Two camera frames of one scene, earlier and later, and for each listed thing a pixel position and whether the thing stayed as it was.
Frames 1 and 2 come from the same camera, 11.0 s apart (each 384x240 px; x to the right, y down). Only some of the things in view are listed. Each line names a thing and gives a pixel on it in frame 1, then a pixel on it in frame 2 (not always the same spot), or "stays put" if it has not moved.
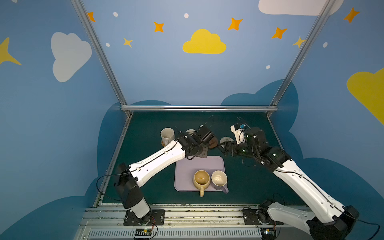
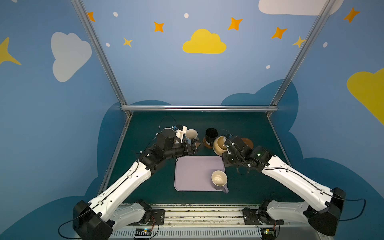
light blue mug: (191, 131) stays put
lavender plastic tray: (185, 168) stays put
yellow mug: (201, 179) to (219, 145)
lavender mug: (219, 180) stays put
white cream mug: (167, 134) stays put
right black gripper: (232, 148) to (229, 147)
